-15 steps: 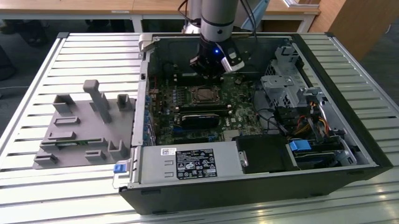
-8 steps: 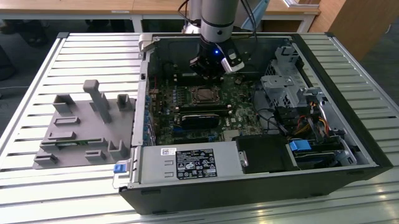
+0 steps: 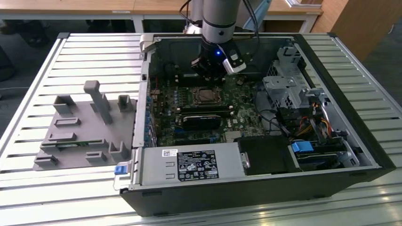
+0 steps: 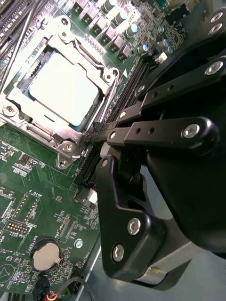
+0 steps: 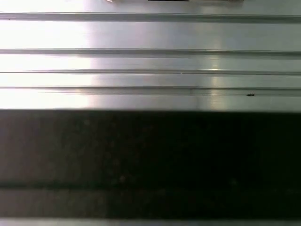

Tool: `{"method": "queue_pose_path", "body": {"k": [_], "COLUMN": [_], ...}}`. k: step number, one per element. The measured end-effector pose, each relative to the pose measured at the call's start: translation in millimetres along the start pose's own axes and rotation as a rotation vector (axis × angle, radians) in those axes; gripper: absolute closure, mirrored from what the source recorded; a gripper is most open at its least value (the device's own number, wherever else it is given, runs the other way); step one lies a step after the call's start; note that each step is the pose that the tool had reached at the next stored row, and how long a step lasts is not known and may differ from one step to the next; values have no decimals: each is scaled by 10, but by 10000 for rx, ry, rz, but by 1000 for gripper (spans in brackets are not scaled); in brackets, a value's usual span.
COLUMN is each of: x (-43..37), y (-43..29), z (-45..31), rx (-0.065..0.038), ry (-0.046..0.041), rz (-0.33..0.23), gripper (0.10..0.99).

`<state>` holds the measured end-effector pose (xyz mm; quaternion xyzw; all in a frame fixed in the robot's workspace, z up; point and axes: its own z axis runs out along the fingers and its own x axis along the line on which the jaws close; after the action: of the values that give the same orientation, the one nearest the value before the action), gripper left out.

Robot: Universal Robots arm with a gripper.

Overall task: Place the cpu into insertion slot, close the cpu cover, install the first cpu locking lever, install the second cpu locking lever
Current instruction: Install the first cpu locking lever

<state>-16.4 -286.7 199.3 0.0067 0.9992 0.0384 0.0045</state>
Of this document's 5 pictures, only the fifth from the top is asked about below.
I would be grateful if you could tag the black and silver PC case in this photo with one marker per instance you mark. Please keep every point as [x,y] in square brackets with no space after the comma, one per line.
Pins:
[150,153]

